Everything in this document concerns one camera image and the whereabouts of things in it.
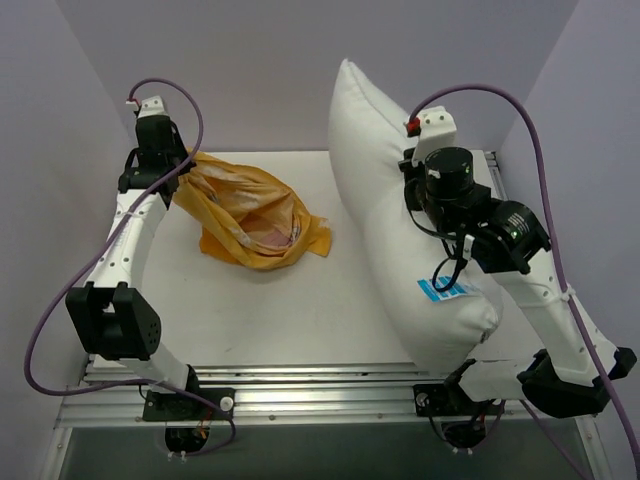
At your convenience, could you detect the yellow Mickey Mouse pillowcase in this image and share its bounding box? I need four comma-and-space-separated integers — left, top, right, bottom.
173, 152, 332, 271

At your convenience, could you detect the white pillow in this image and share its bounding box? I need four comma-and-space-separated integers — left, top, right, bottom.
328, 59, 503, 375

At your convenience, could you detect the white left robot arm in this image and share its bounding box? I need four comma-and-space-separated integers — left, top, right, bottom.
65, 114, 202, 419

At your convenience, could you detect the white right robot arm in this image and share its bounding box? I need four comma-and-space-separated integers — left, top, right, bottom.
399, 147, 637, 418

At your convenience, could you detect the blue pillow label tag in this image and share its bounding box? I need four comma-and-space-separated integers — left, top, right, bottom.
417, 276, 479, 303

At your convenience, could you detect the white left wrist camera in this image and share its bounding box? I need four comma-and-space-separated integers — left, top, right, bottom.
125, 96, 169, 120

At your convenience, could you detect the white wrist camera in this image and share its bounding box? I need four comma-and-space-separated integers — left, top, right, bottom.
406, 106, 457, 165
125, 96, 169, 120

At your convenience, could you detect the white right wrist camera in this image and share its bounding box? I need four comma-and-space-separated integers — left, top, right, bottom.
406, 106, 457, 165

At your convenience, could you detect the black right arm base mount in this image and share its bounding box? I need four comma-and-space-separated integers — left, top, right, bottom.
412, 383, 500, 418

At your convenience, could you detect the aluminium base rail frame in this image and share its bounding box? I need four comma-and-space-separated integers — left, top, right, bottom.
39, 152, 614, 480

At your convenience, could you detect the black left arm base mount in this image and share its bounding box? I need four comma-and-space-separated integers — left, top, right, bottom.
142, 388, 236, 422

